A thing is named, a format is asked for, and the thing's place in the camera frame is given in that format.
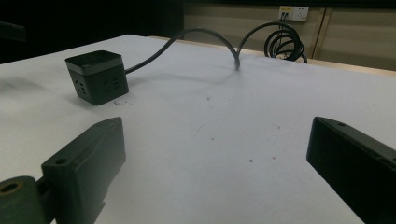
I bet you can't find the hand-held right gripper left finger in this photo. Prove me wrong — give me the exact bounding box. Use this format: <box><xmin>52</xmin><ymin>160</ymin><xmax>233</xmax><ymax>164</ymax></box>
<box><xmin>41</xmin><ymin>116</ymin><xmax>127</xmax><ymax>224</ymax></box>

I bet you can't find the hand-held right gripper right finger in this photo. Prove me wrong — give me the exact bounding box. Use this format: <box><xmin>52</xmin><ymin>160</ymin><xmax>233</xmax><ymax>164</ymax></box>
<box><xmin>305</xmin><ymin>116</ymin><xmax>396</xmax><ymax>224</ymax></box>

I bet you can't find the black cube power strip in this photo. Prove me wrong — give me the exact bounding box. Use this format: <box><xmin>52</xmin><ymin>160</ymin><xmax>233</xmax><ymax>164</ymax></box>
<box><xmin>64</xmin><ymin>49</ymin><xmax>130</xmax><ymax>106</ymax></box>

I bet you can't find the white wall socket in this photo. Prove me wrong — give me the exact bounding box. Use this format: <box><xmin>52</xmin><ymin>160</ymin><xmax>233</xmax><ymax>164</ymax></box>
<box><xmin>277</xmin><ymin>5</ymin><xmax>310</xmax><ymax>22</ymax></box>

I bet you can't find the black power cable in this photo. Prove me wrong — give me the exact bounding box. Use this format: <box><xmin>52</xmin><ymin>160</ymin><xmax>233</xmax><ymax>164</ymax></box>
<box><xmin>124</xmin><ymin>21</ymin><xmax>308</xmax><ymax>75</ymax></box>

